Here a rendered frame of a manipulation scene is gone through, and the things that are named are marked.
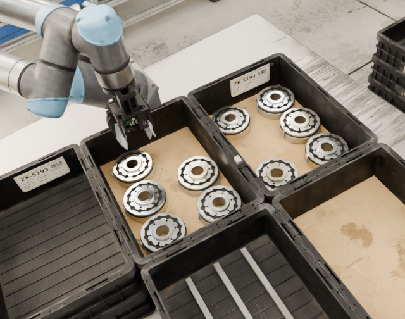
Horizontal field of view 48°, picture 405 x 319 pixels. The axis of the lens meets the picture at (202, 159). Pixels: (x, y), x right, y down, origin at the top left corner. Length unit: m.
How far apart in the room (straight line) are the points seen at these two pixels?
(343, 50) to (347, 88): 1.32
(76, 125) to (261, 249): 0.81
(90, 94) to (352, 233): 0.74
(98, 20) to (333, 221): 0.65
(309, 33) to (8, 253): 2.29
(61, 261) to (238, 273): 0.40
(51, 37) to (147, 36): 2.20
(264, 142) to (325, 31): 1.87
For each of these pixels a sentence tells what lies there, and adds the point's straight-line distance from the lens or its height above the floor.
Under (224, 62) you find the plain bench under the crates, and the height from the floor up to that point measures 0.70.
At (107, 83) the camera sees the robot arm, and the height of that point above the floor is 1.16.
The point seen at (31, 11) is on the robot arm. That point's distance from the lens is 1.22.
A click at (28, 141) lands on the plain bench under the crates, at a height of 0.70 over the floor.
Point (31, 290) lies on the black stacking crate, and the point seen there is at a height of 0.83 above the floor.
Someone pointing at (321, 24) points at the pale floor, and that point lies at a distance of 3.07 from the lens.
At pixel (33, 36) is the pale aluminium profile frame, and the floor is 0.30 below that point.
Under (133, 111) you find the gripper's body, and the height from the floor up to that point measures 1.09.
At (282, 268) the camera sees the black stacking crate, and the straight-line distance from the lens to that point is 1.00.
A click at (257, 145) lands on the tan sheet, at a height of 0.83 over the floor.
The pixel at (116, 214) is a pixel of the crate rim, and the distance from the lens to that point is 1.00.
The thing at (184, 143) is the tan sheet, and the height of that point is 0.83.
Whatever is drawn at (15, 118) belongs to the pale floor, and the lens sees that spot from 2.87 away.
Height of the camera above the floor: 1.73
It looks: 50 degrees down
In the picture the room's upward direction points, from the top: 11 degrees counter-clockwise
